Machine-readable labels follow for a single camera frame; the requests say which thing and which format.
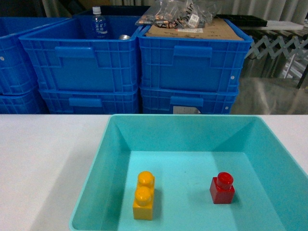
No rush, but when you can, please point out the clear bag of parts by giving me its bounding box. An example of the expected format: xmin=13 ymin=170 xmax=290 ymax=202
xmin=135 ymin=0 xmax=221 ymax=29

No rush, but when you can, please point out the red toy block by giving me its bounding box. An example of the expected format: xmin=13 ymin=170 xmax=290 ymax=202
xmin=209 ymin=172 xmax=235 ymax=204

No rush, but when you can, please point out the silver metal can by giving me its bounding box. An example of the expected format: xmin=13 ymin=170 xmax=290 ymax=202
xmin=118 ymin=35 xmax=130 ymax=40

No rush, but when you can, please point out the teal plastic tray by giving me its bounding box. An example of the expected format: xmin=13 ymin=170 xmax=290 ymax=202
xmin=69 ymin=115 xmax=308 ymax=231

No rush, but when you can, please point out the lower left blue crate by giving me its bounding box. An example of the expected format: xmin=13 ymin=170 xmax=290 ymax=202
xmin=0 ymin=89 xmax=50 ymax=114

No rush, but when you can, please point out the brown cardboard sheet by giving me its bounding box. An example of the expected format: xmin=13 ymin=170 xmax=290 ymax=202
xmin=145 ymin=19 xmax=243 ymax=40

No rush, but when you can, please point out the clear water bottle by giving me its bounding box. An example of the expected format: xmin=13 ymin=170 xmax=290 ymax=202
xmin=91 ymin=6 xmax=109 ymax=39

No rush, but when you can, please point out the yellow toy block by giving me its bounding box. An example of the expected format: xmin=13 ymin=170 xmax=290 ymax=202
xmin=132 ymin=171 xmax=155 ymax=220

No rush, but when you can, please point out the lower middle blue crate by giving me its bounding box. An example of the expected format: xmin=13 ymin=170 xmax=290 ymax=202
xmin=39 ymin=90 xmax=139 ymax=115

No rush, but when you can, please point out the blue crate with cardboard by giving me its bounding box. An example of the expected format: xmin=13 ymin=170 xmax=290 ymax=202
xmin=138 ymin=19 xmax=253 ymax=93

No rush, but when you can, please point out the lower right blue crate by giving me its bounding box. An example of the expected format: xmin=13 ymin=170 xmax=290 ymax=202
xmin=140 ymin=87 xmax=238 ymax=114

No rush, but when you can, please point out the blue crate with bottle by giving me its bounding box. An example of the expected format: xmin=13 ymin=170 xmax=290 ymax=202
xmin=20 ymin=15 xmax=140 ymax=93

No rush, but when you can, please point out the grey accordion gate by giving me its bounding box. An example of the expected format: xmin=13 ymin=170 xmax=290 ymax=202
xmin=246 ymin=35 xmax=308 ymax=59

